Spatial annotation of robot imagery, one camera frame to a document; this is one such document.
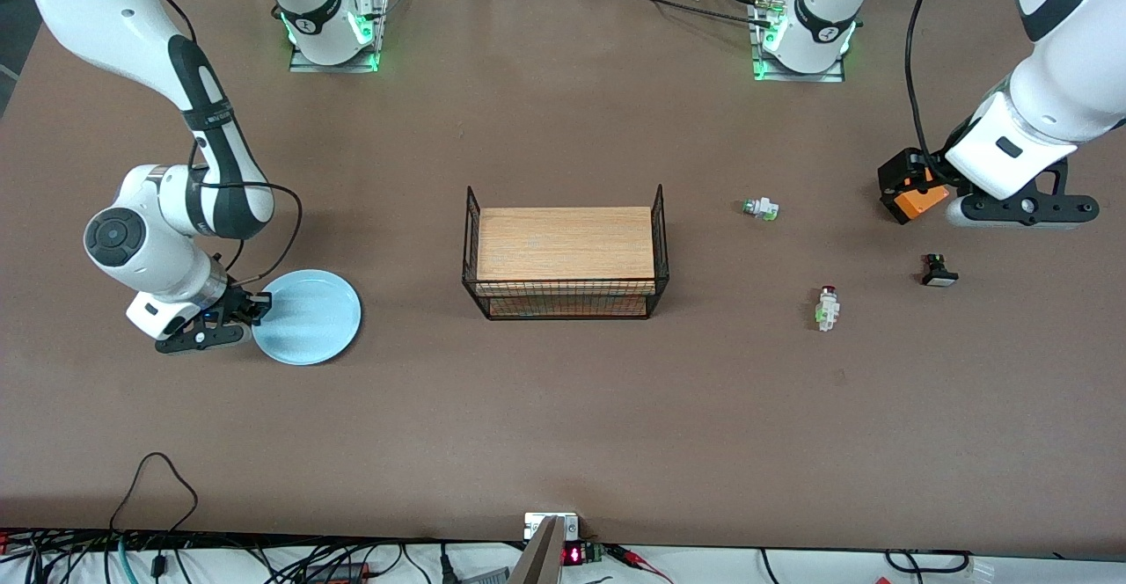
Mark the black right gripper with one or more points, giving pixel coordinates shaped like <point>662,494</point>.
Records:
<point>236,301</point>

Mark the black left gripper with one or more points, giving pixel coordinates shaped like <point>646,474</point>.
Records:
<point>899,174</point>

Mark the light blue round plate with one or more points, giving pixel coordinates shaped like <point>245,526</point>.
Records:
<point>308,320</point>

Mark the red push button switch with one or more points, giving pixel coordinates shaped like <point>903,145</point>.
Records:
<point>827,311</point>

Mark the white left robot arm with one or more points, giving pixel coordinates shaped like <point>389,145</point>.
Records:
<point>1073,65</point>

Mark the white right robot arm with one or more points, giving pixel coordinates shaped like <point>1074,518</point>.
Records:
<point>97,3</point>

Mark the black white push button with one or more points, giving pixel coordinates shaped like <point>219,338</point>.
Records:
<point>939,276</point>

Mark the black power adapter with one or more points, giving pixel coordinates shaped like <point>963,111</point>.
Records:
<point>339,573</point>

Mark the grey metal bar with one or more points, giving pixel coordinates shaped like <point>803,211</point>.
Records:
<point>541,562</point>

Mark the red digit display module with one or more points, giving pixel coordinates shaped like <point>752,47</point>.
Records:
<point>573,555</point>

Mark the orange button enclosure box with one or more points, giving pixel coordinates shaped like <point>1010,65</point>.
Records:
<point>919,204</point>

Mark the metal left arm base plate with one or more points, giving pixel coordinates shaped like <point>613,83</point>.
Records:
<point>800,77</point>

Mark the green push button switch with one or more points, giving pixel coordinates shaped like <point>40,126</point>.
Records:
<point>761,209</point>

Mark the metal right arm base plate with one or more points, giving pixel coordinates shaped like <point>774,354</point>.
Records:
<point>334,68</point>

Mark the silver metal bracket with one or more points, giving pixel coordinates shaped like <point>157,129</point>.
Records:
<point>532,527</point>

